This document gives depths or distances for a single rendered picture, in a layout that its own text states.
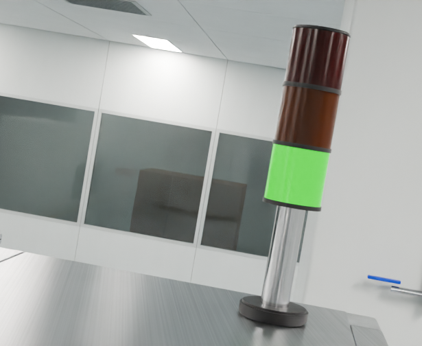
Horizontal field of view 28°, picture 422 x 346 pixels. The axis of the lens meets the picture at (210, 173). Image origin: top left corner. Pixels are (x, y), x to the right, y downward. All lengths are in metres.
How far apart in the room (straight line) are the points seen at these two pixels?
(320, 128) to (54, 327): 0.27
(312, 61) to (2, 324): 0.32
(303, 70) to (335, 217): 1.45
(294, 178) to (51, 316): 0.23
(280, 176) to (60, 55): 8.36
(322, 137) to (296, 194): 0.05
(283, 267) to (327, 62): 0.18
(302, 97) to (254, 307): 0.18
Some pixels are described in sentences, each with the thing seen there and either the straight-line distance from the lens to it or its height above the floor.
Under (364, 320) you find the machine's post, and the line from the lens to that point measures 0.83.
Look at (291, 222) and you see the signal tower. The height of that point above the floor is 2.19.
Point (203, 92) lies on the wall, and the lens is 8.74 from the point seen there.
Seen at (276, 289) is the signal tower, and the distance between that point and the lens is 0.74.
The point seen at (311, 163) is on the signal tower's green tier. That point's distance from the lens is 0.72.
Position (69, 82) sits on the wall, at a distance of 9.00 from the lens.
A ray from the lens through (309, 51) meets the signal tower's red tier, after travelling 0.72.
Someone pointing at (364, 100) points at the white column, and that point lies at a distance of 2.15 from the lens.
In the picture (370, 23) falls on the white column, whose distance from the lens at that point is 2.17.
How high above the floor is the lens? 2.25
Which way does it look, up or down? 3 degrees down
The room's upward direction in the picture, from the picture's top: 10 degrees clockwise
